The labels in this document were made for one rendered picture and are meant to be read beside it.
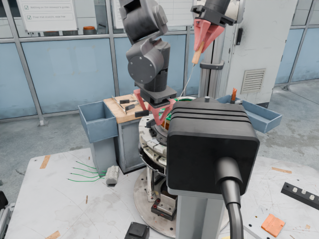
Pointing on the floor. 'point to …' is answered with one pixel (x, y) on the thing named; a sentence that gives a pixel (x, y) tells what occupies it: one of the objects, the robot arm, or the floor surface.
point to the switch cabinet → (256, 50)
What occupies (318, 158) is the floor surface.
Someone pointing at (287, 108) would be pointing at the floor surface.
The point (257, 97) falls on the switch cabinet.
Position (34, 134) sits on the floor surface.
